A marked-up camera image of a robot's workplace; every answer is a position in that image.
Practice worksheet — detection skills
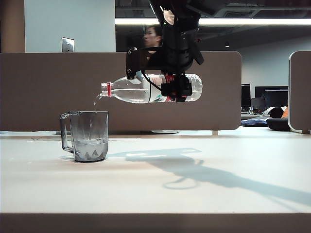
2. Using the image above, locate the grey transparent plastic mug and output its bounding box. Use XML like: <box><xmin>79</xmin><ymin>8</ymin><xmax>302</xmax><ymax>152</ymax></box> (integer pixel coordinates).
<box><xmin>60</xmin><ymin>111</ymin><xmax>109</xmax><ymax>163</ymax></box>

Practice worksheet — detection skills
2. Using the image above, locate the blue patterned cloth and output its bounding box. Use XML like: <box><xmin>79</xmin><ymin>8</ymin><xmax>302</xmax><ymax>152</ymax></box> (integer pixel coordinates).
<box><xmin>241</xmin><ymin>117</ymin><xmax>268</xmax><ymax>127</ymax></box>

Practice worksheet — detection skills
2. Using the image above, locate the wide black computer monitor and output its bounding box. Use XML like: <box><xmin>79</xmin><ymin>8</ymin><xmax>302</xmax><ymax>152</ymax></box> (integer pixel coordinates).
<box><xmin>255</xmin><ymin>85</ymin><xmax>289</xmax><ymax>110</ymax></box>

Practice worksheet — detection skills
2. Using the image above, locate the black camera cable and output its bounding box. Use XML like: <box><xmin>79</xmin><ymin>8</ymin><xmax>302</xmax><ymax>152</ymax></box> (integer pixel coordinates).
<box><xmin>141</xmin><ymin>70</ymin><xmax>163</xmax><ymax>93</ymax></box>

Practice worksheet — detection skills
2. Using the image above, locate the narrow black computer monitor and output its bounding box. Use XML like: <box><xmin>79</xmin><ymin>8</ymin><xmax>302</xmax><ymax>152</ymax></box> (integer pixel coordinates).
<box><xmin>241</xmin><ymin>83</ymin><xmax>251</xmax><ymax>109</ymax></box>

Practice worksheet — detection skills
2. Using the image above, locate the clear red-label water bottle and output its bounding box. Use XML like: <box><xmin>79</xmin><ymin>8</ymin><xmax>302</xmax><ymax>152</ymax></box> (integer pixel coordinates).
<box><xmin>101</xmin><ymin>73</ymin><xmax>204</xmax><ymax>104</ymax></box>

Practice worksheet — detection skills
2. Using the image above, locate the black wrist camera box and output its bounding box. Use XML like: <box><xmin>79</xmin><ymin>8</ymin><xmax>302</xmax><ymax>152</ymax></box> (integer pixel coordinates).
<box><xmin>125</xmin><ymin>47</ymin><xmax>142</xmax><ymax>80</ymax></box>

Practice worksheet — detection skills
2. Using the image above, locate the white ceiling light strip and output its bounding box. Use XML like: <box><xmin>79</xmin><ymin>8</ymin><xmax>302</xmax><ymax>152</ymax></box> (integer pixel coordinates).
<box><xmin>115</xmin><ymin>18</ymin><xmax>311</xmax><ymax>26</ymax></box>

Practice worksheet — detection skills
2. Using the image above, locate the brown partition with white edge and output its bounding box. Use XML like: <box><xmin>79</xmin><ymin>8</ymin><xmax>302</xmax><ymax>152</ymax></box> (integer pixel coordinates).
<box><xmin>288</xmin><ymin>50</ymin><xmax>311</xmax><ymax>134</ymax></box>

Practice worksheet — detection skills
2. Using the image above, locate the black round cushion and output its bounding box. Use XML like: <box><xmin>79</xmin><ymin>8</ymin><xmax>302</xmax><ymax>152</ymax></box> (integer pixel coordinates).
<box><xmin>265</xmin><ymin>106</ymin><xmax>292</xmax><ymax>132</ymax></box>

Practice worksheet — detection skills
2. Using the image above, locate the grey metal partition foot plate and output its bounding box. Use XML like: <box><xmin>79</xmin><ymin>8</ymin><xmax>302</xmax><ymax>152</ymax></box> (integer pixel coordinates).
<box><xmin>150</xmin><ymin>130</ymin><xmax>180</xmax><ymax>135</ymax></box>

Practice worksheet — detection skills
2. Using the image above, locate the long brown desk partition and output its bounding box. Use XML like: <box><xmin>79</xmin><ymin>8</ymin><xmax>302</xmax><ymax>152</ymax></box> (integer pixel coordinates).
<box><xmin>0</xmin><ymin>50</ymin><xmax>242</xmax><ymax>133</ymax></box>

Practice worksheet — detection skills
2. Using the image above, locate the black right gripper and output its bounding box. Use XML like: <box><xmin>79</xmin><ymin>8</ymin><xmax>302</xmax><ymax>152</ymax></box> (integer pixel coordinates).
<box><xmin>160</xmin><ymin>26</ymin><xmax>205</xmax><ymax>103</ymax></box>

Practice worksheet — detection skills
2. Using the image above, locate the person with black hair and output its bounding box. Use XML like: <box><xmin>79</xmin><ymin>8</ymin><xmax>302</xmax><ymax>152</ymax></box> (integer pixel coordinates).
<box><xmin>142</xmin><ymin>24</ymin><xmax>163</xmax><ymax>53</ymax></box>

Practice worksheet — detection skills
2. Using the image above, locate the brown board strip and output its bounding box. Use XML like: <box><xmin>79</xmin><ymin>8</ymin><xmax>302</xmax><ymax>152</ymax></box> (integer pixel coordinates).
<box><xmin>0</xmin><ymin>213</ymin><xmax>311</xmax><ymax>233</ymax></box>

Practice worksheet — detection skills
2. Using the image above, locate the metal wall switch plate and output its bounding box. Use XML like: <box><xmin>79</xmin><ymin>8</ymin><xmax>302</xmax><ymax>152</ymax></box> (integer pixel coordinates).
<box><xmin>61</xmin><ymin>37</ymin><xmax>75</xmax><ymax>53</ymax></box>

